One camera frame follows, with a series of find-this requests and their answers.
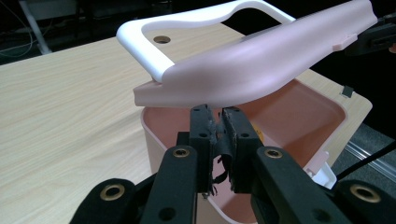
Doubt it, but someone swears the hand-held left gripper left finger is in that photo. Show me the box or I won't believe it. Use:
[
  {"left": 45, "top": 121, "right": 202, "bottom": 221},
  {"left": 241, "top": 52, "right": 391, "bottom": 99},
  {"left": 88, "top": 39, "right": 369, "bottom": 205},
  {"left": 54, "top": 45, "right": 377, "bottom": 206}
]
[{"left": 177, "top": 104, "right": 219, "bottom": 195}]

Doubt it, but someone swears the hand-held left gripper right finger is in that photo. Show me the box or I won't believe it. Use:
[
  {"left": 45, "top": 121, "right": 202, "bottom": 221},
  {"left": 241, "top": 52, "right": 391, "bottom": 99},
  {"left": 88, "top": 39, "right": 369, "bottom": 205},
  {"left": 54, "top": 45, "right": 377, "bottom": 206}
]
[{"left": 221, "top": 106, "right": 265, "bottom": 194}]

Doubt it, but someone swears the pink storage box white handle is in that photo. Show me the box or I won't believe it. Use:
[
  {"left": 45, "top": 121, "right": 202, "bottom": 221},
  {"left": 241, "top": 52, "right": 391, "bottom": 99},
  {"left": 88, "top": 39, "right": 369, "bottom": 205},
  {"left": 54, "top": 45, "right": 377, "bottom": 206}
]
[{"left": 116, "top": 0, "right": 379, "bottom": 224}]

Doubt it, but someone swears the grey tape strip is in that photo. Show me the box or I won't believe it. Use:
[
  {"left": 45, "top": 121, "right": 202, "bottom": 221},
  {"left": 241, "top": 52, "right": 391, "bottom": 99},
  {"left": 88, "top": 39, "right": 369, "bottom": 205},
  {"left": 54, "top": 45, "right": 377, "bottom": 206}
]
[{"left": 341, "top": 85, "right": 355, "bottom": 98}]

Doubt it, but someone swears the round table cable grommet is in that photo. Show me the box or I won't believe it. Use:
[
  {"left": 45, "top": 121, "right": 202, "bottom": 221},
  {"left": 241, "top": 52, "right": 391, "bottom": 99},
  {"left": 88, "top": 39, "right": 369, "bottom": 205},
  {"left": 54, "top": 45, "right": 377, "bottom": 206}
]
[{"left": 152, "top": 35, "right": 172, "bottom": 45}]

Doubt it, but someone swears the aluminium floor rail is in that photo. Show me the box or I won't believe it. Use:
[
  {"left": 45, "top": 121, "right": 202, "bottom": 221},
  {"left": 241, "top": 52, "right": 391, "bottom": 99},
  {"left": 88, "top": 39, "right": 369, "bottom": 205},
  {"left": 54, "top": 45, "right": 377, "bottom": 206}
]
[{"left": 344, "top": 139, "right": 396, "bottom": 185}]

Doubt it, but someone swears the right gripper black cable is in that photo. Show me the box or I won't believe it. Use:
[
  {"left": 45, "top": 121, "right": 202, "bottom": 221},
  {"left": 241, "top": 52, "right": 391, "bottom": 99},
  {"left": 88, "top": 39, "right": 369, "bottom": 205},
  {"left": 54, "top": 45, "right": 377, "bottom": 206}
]
[{"left": 335, "top": 140, "right": 396, "bottom": 181}]

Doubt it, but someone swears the white cable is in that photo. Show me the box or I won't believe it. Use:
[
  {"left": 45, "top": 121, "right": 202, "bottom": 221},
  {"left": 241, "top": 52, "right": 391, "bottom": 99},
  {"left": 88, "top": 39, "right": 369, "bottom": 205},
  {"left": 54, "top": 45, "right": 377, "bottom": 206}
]
[{"left": 0, "top": 3, "right": 35, "bottom": 59}]

